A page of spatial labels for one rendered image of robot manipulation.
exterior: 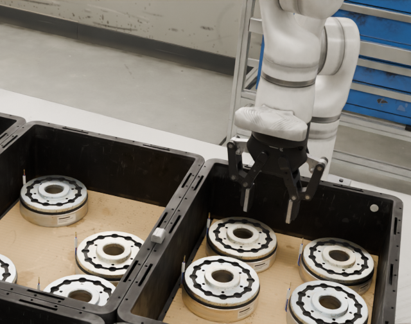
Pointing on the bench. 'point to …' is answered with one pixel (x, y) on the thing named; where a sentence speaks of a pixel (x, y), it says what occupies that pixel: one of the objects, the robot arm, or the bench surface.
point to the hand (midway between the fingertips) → (269, 206)
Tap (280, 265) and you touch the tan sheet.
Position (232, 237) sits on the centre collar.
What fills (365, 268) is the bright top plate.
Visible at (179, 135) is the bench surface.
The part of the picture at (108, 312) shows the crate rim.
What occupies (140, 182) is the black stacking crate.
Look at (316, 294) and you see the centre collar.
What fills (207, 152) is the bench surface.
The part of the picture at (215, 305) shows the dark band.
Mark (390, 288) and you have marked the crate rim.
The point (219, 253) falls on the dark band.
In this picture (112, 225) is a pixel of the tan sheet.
